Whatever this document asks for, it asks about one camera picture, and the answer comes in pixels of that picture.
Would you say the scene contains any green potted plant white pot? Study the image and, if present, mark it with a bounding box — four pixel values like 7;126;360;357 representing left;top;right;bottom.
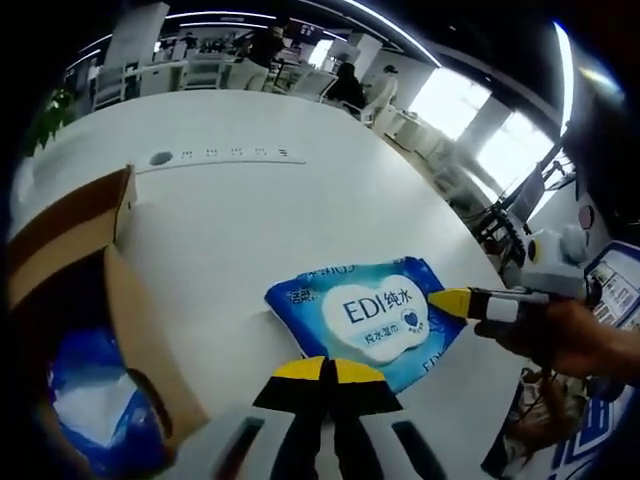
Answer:
29;88;77;154

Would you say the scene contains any blue lettered banner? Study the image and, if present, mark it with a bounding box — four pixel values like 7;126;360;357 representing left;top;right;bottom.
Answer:
549;384;640;480

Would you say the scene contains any long ceiling light strip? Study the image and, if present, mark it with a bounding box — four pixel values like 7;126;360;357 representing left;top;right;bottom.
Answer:
344;0;441;66
552;19;574;136

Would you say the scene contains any brown cardboard shoe box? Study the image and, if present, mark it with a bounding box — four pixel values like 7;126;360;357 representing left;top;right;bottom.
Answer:
7;164;211;466

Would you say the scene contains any blue white display board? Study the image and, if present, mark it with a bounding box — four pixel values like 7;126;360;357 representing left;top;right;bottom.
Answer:
584;239;640;329

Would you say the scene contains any blue plastic tissue pack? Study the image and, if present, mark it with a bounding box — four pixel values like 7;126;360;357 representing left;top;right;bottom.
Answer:
49;327;169;474

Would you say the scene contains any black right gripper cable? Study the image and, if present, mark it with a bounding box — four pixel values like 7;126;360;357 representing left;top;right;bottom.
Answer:
519;367;559;421

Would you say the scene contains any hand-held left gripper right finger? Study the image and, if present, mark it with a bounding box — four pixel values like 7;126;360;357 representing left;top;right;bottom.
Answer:
322;358;449;480

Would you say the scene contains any blue wet wipes soft pack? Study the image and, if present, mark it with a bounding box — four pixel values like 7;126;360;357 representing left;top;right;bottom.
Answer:
263;256;471;396

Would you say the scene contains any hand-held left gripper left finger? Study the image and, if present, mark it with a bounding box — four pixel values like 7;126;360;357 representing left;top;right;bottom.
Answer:
212;357;326;480

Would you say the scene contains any person's right hand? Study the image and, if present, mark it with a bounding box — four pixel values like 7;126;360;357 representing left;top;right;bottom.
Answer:
474;299;616;376

